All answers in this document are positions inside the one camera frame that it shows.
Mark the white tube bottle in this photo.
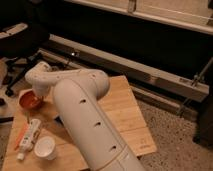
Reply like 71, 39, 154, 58
17, 119, 41, 161

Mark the wooden bamboo table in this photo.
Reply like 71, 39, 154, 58
2, 76, 157, 171

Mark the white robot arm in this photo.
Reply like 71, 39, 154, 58
25, 61, 145, 171

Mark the red ceramic bowl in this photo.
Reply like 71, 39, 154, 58
19, 90, 43, 110

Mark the blue sponge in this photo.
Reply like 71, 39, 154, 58
54, 115, 64, 125

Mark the black office chair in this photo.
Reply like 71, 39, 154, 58
0, 0, 50, 97

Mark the white upper ledge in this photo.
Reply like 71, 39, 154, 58
66, 0, 213, 36

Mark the metal floor rail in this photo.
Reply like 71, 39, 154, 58
40, 35, 210, 121

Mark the orange marker pen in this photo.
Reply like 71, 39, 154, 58
14, 123, 28, 150

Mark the white paper cup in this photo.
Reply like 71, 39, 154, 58
34, 136, 56, 160

